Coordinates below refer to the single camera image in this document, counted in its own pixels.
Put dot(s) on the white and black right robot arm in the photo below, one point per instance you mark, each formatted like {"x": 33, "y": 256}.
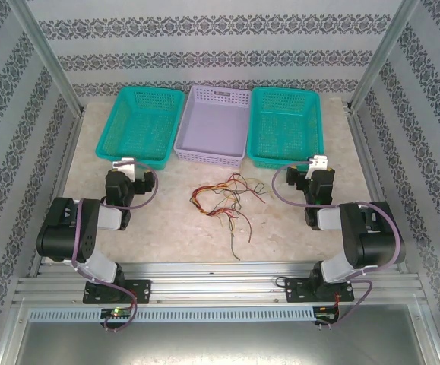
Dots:
{"x": 379, "y": 243}

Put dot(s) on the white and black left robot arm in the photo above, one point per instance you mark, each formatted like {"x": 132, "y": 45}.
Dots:
{"x": 58, "y": 228}

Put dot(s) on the teal plastic basket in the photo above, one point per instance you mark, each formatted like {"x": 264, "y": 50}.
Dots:
{"x": 140, "y": 121}
{"x": 284, "y": 125}

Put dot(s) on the lilac plastic basket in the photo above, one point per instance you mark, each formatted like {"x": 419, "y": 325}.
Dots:
{"x": 212, "y": 129}

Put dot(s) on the short red power lead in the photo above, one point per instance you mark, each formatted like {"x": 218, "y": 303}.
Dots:
{"x": 337, "y": 300}
{"x": 134, "y": 298}

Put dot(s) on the small circuit board green light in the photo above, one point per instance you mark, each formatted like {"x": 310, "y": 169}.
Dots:
{"x": 117, "y": 313}

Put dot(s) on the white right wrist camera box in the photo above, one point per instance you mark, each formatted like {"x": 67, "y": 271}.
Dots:
{"x": 318, "y": 163}

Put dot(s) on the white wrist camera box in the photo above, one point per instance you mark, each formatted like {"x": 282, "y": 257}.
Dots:
{"x": 318, "y": 163}
{"x": 126, "y": 165}

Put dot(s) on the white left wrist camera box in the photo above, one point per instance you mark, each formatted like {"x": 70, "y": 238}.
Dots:
{"x": 126, "y": 165}

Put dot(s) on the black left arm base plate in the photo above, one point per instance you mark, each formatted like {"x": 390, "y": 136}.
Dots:
{"x": 141, "y": 291}

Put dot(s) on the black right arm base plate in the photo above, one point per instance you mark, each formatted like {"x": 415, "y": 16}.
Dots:
{"x": 295, "y": 291}

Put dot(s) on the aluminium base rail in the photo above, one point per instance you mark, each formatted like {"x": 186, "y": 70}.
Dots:
{"x": 219, "y": 289}

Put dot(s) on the aluminium frame post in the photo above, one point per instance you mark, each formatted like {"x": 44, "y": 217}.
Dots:
{"x": 48, "y": 57}
{"x": 382, "y": 57}

